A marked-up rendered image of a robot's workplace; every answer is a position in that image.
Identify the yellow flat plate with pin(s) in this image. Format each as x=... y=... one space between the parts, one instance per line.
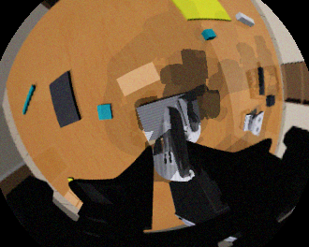
x=202 y=9

